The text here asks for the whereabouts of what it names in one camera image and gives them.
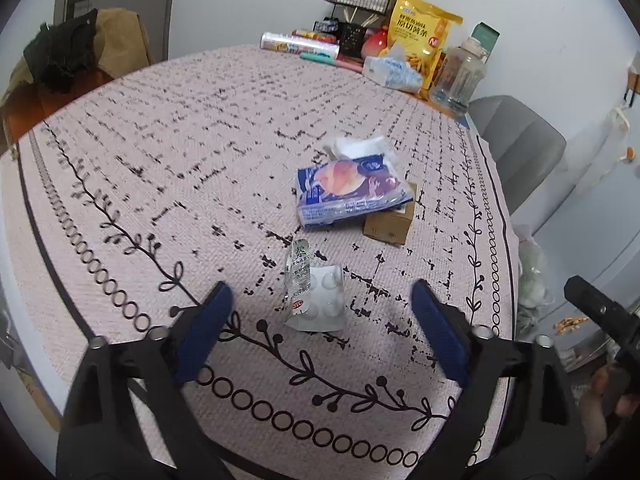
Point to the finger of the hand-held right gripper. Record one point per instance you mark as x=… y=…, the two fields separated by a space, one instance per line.
x=600 y=307

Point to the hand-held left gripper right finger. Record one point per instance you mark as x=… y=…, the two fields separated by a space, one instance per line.
x=440 y=330

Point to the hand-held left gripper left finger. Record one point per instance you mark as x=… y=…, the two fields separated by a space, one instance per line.
x=205 y=330

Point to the small brown cardboard box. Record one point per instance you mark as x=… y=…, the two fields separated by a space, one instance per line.
x=390 y=227

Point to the clear blister pack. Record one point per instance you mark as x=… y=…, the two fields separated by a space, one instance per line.
x=325 y=300

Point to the blue plastic wrapper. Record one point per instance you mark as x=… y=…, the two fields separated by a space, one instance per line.
x=345 y=190

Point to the white tissue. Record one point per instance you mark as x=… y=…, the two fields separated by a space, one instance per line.
x=357 y=146

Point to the person's right hand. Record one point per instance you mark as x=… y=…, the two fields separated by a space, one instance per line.
x=597 y=410

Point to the orange cluster fridge magnets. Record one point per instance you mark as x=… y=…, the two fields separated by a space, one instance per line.
x=572 y=324

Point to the plastic bag of white items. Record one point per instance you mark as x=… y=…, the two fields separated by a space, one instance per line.
x=532 y=280

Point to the light blue refrigerator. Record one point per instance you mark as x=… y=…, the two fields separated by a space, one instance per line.
x=590 y=220

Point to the burger fridge magnet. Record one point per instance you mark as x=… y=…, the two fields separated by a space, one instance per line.
x=631 y=154

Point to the white net bag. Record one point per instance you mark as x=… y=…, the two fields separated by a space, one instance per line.
x=615 y=145

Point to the grey upholstered chair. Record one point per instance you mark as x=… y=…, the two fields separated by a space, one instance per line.
x=520 y=145

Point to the clear plastic jug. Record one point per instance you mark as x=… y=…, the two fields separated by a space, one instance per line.
x=460 y=80

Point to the blue tissue pack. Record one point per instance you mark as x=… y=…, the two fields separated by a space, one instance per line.
x=392 y=72

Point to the pink pen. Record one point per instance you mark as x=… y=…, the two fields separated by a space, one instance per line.
x=350 y=65

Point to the red round container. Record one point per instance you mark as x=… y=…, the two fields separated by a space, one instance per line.
x=376 y=44

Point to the tall green box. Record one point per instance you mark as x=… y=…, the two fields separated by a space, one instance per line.
x=486 y=37

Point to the green pen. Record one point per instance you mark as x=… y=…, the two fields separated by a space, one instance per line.
x=317 y=58

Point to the yellow snack bag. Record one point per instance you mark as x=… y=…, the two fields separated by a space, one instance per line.
x=417 y=35

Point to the white roll of bags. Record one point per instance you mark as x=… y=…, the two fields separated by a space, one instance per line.
x=295 y=46

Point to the brown chair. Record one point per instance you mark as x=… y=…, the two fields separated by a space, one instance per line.
x=125 y=40

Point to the black utensil holder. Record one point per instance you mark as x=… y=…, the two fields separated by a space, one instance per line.
x=350 y=37

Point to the dark cloth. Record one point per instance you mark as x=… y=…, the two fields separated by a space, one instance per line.
x=62 y=55

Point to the red snack packets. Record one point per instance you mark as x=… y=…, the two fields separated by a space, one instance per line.
x=312 y=36

